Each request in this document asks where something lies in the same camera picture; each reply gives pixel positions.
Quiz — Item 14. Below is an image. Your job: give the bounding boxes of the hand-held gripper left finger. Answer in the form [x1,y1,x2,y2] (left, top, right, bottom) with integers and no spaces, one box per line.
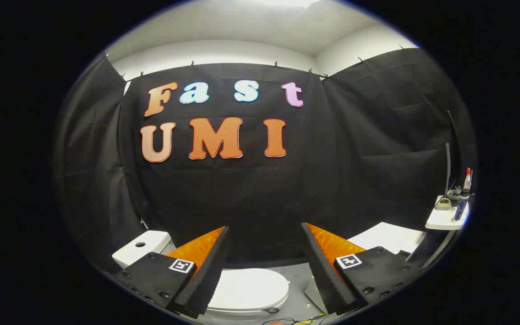
[113,226,231,319]

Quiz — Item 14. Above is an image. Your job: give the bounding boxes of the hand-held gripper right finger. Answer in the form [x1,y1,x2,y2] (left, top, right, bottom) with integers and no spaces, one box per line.
[301,222,423,316]

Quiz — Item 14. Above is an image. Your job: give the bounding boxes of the white toilet lid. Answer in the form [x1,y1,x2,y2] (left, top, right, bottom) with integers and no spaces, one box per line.
[206,268,290,316]

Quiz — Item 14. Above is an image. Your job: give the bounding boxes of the white ceramic toilet body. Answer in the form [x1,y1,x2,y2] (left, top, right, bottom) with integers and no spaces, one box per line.
[112,230,290,322]

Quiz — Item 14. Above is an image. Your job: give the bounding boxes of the white plastic drawer cabinet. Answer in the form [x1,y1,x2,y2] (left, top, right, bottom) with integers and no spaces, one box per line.
[348,222,425,255]

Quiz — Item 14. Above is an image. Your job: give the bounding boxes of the black backdrop cloth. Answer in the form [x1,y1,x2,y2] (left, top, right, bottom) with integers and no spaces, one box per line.
[52,47,477,271]

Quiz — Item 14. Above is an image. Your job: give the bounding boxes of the dark blue bottle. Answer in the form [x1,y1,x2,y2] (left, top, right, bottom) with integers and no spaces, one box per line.
[454,190,470,222]

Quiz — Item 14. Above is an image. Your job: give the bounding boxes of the tangle of floor cables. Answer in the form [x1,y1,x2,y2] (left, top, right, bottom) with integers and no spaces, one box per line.
[262,315,333,325]

